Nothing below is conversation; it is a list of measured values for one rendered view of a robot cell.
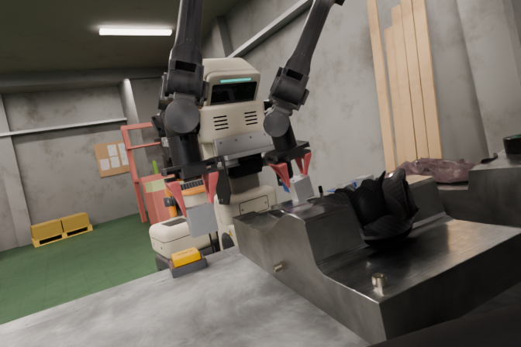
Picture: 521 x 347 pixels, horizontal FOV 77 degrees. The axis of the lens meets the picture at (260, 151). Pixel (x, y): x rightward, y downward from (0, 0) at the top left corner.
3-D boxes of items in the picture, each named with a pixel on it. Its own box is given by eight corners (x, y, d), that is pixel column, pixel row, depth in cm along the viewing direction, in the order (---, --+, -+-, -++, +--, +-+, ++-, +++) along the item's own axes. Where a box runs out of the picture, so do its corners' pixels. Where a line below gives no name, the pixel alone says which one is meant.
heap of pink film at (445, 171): (366, 194, 87) (360, 166, 87) (398, 179, 98) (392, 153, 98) (475, 191, 67) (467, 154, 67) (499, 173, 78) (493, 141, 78)
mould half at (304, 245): (239, 252, 80) (227, 199, 80) (326, 222, 90) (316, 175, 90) (391, 359, 34) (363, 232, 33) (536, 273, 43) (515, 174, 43)
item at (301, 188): (275, 191, 94) (270, 175, 93) (289, 184, 96) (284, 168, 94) (298, 202, 82) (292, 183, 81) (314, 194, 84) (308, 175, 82)
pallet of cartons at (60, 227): (90, 227, 813) (86, 211, 812) (93, 230, 741) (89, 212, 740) (32, 243, 748) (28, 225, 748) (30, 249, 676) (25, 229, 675)
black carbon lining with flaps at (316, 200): (264, 221, 76) (256, 182, 76) (322, 204, 83) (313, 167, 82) (363, 255, 44) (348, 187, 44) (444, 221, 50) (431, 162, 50)
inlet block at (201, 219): (182, 227, 72) (177, 203, 72) (204, 220, 74) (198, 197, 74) (193, 238, 60) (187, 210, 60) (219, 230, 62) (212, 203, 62)
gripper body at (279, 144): (311, 148, 82) (303, 120, 80) (277, 163, 78) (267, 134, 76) (298, 146, 88) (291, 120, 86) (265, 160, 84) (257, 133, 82)
